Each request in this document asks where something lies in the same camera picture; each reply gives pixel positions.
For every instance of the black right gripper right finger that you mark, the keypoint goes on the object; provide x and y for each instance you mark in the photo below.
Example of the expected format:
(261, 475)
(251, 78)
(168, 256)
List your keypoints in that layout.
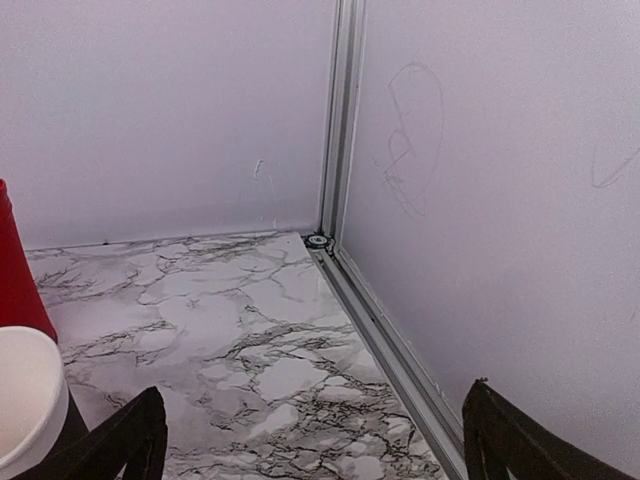
(502, 442)

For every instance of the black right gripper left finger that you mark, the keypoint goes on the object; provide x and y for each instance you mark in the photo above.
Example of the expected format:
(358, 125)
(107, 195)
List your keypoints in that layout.
(131, 444)

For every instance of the aluminium frame post right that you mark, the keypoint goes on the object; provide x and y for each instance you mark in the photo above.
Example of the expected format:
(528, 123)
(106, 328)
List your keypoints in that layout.
(416, 390)

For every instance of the black stacked paper cup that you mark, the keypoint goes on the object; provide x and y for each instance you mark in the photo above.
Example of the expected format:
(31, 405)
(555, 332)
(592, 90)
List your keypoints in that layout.
(39, 416)

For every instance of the red cylindrical canister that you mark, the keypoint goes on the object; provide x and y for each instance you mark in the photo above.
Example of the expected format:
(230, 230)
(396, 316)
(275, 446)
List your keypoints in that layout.
(21, 304)

